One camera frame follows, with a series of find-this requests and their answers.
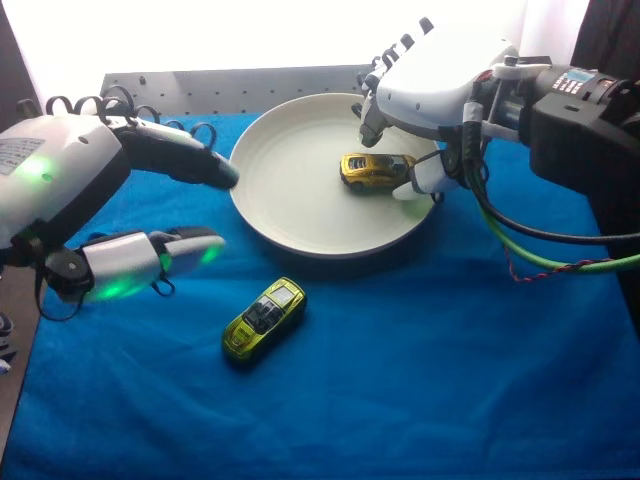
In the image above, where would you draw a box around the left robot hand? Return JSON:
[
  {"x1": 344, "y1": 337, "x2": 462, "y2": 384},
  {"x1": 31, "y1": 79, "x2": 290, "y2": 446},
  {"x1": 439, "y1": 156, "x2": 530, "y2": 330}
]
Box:
[{"x1": 0, "y1": 85, "x2": 240, "y2": 306}]

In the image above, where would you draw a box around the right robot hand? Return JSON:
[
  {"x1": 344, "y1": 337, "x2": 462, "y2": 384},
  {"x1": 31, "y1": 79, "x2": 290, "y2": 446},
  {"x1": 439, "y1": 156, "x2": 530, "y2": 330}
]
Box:
[{"x1": 351, "y1": 17, "x2": 521, "y2": 202}]

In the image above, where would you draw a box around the yellow toy car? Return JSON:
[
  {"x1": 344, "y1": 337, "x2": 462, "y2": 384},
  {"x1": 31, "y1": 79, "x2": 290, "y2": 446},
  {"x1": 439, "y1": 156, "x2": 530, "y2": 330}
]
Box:
[{"x1": 339, "y1": 152, "x2": 419, "y2": 194}]

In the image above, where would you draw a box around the green toy car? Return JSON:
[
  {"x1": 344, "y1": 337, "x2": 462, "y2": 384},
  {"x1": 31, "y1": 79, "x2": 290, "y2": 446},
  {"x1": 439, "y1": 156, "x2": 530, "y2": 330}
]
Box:
[{"x1": 221, "y1": 276, "x2": 307, "y2": 365}]

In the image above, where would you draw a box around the white round plate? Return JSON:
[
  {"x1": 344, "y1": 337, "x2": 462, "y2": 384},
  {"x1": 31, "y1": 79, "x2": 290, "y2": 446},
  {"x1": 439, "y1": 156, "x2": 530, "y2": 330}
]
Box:
[{"x1": 228, "y1": 92, "x2": 446, "y2": 260}]

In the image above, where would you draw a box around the black perforated board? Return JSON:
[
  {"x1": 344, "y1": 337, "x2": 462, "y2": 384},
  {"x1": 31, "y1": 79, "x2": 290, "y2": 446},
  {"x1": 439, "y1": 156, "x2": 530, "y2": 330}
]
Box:
[{"x1": 99, "y1": 63, "x2": 381, "y2": 117}]

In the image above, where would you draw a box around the white backdrop cloth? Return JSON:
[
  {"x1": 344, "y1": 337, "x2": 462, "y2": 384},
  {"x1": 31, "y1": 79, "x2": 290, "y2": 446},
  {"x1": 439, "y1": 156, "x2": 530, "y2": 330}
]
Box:
[{"x1": 4, "y1": 0, "x2": 591, "y2": 96}]

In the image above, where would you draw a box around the black curtain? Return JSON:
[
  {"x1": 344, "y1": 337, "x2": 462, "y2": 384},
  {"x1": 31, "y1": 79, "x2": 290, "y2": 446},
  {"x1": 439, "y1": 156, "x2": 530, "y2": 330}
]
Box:
[{"x1": 569, "y1": 0, "x2": 640, "y2": 84}]

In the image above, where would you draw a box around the blue table cloth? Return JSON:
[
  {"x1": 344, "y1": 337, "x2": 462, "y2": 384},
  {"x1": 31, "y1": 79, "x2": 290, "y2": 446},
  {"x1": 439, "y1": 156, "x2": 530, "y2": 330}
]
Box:
[{"x1": 0, "y1": 112, "x2": 640, "y2": 480}]

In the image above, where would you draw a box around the black cable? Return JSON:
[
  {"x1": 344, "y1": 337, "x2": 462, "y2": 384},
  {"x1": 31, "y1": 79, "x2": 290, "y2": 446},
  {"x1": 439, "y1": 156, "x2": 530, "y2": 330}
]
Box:
[{"x1": 462, "y1": 119, "x2": 640, "y2": 247}]

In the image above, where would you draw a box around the green braided cable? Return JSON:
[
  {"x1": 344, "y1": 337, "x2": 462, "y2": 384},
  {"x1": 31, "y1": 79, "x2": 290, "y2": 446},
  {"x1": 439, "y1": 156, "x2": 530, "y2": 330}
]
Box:
[{"x1": 474, "y1": 164, "x2": 640, "y2": 275}]

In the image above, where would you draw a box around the red twisted wire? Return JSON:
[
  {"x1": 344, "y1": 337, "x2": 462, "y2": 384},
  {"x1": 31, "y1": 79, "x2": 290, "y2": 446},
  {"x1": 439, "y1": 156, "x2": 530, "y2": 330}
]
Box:
[{"x1": 501, "y1": 243, "x2": 614, "y2": 284}]

